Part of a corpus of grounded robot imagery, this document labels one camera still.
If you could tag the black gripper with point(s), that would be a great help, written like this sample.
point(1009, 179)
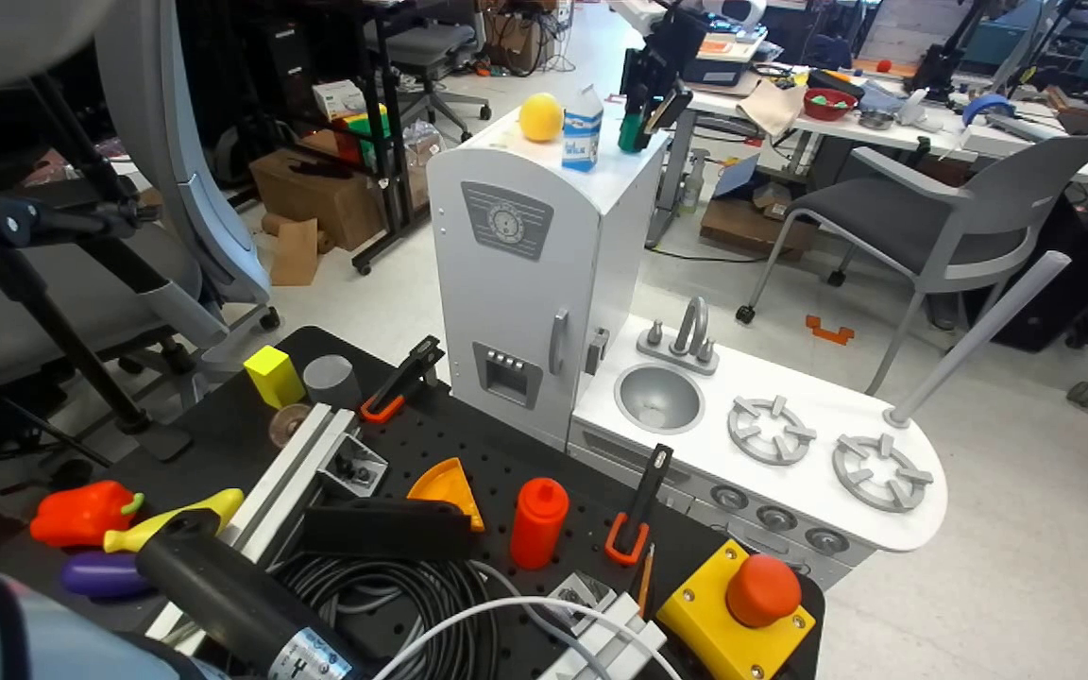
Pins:
point(674, 56)

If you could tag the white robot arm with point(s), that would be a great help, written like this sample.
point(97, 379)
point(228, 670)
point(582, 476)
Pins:
point(180, 126)

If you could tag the orange wedge block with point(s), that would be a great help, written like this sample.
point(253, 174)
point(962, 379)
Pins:
point(447, 493)

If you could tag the yellow block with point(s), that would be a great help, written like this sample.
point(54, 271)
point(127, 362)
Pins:
point(273, 374)

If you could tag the yellow ball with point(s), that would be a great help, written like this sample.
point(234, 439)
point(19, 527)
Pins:
point(540, 119)

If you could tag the red bowl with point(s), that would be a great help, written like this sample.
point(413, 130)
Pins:
point(834, 104)

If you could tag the cluttered white desk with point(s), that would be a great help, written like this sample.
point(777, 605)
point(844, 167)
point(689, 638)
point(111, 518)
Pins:
point(895, 126)

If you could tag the white toy kitchen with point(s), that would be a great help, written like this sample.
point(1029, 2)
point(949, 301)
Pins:
point(519, 316)

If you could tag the grey office chair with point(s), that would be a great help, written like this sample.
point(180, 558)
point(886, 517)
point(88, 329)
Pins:
point(907, 219)

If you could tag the black metal cart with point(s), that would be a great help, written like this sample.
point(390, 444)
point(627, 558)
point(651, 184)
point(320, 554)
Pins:
point(376, 126)

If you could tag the orange floor piece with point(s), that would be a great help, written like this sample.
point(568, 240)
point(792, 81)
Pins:
point(827, 329)

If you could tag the large cardboard box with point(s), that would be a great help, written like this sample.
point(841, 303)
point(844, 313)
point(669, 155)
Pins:
point(320, 189)

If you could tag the black pegboard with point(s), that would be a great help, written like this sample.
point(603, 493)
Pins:
point(481, 439)

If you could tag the small cardboard box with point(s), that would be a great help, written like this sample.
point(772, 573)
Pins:
point(288, 251)

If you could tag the grey disc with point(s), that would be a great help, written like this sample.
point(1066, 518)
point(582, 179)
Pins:
point(331, 379)

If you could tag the orange plastic cylinder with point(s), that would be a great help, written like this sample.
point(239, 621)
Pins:
point(536, 523)

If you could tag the orange pencil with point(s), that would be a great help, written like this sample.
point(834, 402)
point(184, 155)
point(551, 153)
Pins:
point(647, 578)

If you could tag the brown disc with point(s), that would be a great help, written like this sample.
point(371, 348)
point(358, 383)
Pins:
point(288, 423)

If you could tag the yellow emergency stop box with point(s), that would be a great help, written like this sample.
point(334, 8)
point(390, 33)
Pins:
point(720, 625)

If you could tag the yellow toy squash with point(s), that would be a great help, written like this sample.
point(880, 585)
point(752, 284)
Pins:
point(170, 518)

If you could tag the black tube metal collar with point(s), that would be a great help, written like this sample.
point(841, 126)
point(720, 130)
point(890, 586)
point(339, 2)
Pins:
point(223, 590)

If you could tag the black tripod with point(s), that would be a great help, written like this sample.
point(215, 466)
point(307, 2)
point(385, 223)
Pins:
point(26, 289)

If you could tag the red toy pepper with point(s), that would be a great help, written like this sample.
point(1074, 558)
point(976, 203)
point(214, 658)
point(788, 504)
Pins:
point(79, 517)

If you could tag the purple toy eggplant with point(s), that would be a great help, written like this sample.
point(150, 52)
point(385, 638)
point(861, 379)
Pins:
point(108, 575)

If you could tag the square metal corner bracket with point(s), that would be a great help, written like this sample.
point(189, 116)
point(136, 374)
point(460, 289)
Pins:
point(358, 466)

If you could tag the aluminium extrusion rail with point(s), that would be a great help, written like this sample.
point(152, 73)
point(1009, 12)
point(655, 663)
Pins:
point(291, 475)
point(613, 645)

